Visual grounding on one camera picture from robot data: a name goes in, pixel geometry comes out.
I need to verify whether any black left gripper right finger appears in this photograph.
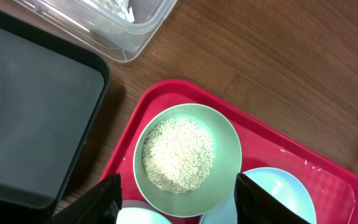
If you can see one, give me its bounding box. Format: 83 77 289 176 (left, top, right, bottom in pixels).
234 173 308 224

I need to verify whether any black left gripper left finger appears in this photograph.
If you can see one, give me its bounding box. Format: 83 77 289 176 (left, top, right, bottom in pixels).
44 173 122 224

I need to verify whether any red plastic tray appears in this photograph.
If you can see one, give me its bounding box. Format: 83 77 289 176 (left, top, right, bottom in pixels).
101 80 358 223

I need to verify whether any light blue bowl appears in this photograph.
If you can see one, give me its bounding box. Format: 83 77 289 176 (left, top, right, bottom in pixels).
116 200 172 224

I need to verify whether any light blue plate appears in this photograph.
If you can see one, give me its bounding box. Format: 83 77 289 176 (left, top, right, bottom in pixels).
199 167 316 224

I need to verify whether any green bowl with rice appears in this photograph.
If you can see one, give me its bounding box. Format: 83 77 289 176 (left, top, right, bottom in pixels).
133 103 242 218

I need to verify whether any black bin tray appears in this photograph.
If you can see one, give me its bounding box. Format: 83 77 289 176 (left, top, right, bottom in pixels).
0 11 111 223

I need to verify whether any clear plastic bin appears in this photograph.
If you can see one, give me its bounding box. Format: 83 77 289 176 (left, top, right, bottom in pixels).
16 0 177 63

